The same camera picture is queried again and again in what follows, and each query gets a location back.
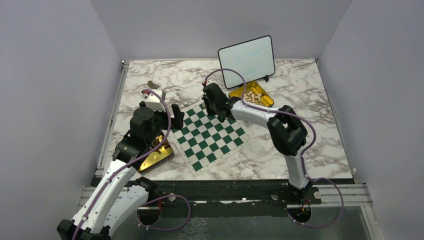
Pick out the small whiteboard with stand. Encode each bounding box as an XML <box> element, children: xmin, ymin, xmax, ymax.
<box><xmin>217</xmin><ymin>35</ymin><xmax>276</xmax><ymax>83</ymax></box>

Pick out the gold tin with dark pieces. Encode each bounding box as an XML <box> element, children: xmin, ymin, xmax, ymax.
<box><xmin>138</xmin><ymin>140</ymin><xmax>175</xmax><ymax>175</ymax></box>

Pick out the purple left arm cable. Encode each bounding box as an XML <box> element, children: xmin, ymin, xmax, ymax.
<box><xmin>71</xmin><ymin>88</ymin><xmax>192</xmax><ymax>240</ymax></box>

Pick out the green white chess mat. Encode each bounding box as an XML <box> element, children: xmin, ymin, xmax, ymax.
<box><xmin>168</xmin><ymin>100</ymin><xmax>251</xmax><ymax>177</ymax></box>

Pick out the gold tin with white pieces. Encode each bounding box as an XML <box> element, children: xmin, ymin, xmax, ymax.
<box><xmin>228</xmin><ymin>81</ymin><xmax>274</xmax><ymax>107</ymax></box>

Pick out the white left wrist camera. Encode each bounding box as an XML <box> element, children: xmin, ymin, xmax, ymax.
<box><xmin>141</xmin><ymin>89</ymin><xmax>166</xmax><ymax>112</ymax></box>

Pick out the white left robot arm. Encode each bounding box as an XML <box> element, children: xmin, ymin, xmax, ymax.
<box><xmin>57</xmin><ymin>101</ymin><xmax>185</xmax><ymax>240</ymax></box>

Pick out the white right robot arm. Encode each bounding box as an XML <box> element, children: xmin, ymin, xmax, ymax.
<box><xmin>202</xmin><ymin>83</ymin><xmax>313</xmax><ymax>204</ymax></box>

